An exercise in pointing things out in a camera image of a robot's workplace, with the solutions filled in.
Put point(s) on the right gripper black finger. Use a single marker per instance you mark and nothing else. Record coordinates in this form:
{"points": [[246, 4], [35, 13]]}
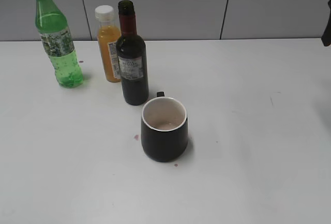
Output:
{"points": [[326, 37]]}

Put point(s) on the black mug white interior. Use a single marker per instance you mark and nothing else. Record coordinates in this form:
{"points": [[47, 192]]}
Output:
{"points": [[164, 128]]}

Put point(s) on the green plastic soda bottle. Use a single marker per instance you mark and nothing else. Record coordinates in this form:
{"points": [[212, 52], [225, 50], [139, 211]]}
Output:
{"points": [[57, 42]]}

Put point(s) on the dark red wine bottle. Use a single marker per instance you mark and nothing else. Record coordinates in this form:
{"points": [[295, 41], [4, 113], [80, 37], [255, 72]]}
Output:
{"points": [[131, 51]]}

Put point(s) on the orange juice bottle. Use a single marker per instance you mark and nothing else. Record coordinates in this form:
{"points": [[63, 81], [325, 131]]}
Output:
{"points": [[107, 36]]}

